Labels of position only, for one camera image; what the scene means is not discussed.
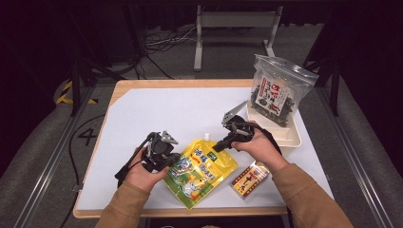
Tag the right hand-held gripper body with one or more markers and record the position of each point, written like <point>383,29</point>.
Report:
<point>240,129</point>

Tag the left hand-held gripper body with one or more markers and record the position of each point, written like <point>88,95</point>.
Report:
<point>157,152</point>

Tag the yellow spouted pouch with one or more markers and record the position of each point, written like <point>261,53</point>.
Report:
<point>196,177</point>

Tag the red and yellow box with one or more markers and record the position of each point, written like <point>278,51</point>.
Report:
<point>248,180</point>

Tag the white plastic tray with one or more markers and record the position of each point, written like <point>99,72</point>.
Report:
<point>286,137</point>

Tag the clear dried seaweed bag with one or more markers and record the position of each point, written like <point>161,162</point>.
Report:
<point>272,95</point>

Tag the person's right hand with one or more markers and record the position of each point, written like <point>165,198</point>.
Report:
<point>261,148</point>

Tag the person's left hand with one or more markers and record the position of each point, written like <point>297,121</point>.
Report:
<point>142,179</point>

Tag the white table mat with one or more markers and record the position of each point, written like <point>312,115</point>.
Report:
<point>177,110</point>

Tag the wooden table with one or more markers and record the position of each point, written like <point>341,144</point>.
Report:
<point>158,83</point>

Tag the black metal stand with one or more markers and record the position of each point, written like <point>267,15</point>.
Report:
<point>334,91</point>
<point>75,85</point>

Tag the yellow and black hazard tape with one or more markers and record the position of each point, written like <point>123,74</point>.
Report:
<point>65,91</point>

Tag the grey metal stand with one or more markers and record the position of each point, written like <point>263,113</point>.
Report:
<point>236,19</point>

